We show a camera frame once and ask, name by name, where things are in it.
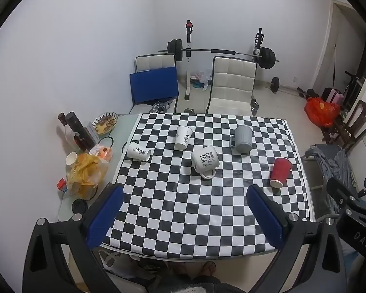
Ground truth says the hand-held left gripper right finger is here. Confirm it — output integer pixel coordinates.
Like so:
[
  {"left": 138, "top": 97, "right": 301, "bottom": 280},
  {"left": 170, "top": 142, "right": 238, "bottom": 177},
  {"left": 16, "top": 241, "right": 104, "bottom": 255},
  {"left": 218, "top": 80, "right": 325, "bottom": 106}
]
[{"left": 246, "top": 185, "right": 346, "bottom": 293}]

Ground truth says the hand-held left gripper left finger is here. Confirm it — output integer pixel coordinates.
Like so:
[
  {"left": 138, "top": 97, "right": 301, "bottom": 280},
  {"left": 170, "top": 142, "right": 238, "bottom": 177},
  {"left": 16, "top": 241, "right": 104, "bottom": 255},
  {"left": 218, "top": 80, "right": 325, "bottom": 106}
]
[{"left": 22, "top": 183, "right": 150, "bottom": 293}]

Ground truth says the red paper cup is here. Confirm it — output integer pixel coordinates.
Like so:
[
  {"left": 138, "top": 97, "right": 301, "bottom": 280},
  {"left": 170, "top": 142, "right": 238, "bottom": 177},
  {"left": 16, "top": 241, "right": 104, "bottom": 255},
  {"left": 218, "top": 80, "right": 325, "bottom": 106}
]
[{"left": 269, "top": 157, "right": 293, "bottom": 189}]

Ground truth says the white paper cup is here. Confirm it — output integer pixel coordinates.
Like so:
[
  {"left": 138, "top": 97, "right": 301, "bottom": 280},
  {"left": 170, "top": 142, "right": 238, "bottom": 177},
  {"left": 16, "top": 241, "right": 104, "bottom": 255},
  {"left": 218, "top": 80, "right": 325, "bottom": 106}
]
[{"left": 65, "top": 152, "right": 80, "bottom": 168}]

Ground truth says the short white printed cup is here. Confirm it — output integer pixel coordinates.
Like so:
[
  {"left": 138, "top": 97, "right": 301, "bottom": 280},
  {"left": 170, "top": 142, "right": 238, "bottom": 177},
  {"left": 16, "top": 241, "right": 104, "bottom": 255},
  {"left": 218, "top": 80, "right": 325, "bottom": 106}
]
[{"left": 126, "top": 142, "right": 152, "bottom": 162}]

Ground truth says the tall white printed cup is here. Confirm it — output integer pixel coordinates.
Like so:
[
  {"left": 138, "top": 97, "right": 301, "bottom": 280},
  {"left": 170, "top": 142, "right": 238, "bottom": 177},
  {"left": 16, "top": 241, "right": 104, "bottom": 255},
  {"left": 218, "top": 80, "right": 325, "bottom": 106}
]
[{"left": 174, "top": 125, "right": 193, "bottom": 151}]

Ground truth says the grey cloth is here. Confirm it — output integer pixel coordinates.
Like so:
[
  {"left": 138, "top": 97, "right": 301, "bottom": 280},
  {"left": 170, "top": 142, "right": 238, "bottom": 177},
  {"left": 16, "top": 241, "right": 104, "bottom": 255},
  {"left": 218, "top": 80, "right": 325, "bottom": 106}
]
[{"left": 303, "top": 144, "right": 355, "bottom": 212}]

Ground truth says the black round lid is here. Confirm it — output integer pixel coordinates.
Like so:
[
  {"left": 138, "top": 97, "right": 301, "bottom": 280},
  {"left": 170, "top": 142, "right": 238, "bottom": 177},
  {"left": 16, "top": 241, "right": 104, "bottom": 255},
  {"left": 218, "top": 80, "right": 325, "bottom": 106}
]
[{"left": 72, "top": 198, "right": 88, "bottom": 214}]

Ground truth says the yellow plastic bag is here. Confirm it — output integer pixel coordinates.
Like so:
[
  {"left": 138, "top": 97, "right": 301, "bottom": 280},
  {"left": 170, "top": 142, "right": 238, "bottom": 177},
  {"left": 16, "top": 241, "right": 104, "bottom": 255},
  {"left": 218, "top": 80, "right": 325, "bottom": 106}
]
[{"left": 66, "top": 153, "right": 108, "bottom": 198}]

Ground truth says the black white checkered tablecloth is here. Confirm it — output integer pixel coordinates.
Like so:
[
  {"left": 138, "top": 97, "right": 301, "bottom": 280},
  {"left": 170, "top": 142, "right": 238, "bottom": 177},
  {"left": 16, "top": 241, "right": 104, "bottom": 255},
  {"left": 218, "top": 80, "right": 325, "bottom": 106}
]
[{"left": 105, "top": 113, "right": 317, "bottom": 258}]

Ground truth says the orange snack packet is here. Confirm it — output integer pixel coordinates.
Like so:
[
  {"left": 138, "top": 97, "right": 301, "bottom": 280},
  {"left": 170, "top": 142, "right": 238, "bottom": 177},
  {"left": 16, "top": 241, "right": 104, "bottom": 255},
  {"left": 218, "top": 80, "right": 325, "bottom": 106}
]
[{"left": 89, "top": 145, "right": 113, "bottom": 162}]

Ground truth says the dark wooden chair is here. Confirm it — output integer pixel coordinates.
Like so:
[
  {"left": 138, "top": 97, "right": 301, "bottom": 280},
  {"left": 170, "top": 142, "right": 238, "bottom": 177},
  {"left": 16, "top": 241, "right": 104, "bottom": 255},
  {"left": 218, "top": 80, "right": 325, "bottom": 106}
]
[{"left": 321, "top": 100, "right": 366, "bottom": 156}]

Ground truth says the red plastic bag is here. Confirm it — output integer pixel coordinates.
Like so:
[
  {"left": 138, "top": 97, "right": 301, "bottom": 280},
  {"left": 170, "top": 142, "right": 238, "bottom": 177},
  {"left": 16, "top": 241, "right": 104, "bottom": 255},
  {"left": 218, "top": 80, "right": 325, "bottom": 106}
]
[{"left": 304, "top": 96, "right": 341, "bottom": 128}]

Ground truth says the grey mug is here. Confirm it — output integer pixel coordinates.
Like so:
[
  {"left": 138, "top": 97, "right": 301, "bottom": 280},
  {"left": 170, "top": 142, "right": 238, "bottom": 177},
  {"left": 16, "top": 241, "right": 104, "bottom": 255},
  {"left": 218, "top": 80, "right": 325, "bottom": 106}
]
[{"left": 230, "top": 125, "right": 253, "bottom": 154}]

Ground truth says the white lettered mug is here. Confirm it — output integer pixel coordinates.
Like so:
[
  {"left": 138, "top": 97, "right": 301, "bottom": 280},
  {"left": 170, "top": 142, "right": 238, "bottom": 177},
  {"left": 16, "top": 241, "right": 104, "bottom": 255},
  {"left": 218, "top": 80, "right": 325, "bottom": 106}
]
[{"left": 190, "top": 145, "right": 219, "bottom": 180}]

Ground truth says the black tumbler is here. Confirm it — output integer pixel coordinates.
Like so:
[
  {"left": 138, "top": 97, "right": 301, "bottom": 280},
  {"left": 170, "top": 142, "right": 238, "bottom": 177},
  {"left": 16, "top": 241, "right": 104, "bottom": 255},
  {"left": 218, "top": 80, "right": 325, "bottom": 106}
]
[{"left": 64, "top": 112, "right": 96, "bottom": 152}]

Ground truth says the pink suitcase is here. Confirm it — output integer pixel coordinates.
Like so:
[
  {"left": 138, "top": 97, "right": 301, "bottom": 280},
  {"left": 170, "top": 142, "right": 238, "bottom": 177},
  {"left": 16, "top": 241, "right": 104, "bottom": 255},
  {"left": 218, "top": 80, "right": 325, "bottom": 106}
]
[{"left": 321, "top": 87, "right": 344, "bottom": 105}]

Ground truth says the plate of food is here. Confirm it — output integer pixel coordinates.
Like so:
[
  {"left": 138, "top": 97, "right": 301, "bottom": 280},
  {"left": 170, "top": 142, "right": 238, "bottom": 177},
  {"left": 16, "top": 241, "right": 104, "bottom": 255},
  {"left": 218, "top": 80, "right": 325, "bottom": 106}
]
[{"left": 92, "top": 112, "right": 119, "bottom": 136}]

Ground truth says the small black dumbbell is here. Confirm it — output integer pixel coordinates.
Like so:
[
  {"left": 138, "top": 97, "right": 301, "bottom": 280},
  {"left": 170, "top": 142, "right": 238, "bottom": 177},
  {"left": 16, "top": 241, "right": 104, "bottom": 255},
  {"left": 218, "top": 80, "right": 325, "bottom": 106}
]
[{"left": 297, "top": 87, "right": 319, "bottom": 99}]

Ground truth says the white padded chair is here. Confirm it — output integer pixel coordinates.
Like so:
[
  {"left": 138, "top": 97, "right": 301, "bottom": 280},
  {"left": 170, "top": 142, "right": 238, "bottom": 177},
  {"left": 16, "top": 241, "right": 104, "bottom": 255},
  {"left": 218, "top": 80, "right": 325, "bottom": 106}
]
[
  {"left": 205, "top": 56, "right": 259, "bottom": 117},
  {"left": 131, "top": 53, "right": 180, "bottom": 114}
]

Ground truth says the blue board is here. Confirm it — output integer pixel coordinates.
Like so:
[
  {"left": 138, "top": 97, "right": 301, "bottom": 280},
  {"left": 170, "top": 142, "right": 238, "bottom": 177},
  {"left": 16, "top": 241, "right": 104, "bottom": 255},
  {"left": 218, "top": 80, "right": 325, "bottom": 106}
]
[{"left": 129, "top": 66, "right": 180, "bottom": 105}]

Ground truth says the black barbell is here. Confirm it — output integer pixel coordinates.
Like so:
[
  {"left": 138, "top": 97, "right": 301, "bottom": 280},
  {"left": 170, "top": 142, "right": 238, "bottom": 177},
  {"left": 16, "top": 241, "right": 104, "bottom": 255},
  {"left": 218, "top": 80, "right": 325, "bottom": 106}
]
[{"left": 158, "top": 38, "right": 277, "bottom": 69}]

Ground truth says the white plastic bag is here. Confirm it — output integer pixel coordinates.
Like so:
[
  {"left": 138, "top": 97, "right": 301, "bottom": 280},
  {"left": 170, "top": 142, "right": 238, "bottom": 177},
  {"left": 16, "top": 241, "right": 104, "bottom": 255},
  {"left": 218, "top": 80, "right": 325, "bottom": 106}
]
[{"left": 194, "top": 70, "right": 213, "bottom": 91}]

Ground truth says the white barbell rack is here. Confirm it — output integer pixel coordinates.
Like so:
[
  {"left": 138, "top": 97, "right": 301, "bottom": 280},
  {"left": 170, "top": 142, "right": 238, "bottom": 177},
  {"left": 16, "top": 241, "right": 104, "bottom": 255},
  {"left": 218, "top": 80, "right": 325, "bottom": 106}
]
[{"left": 183, "top": 20, "right": 264, "bottom": 101}]

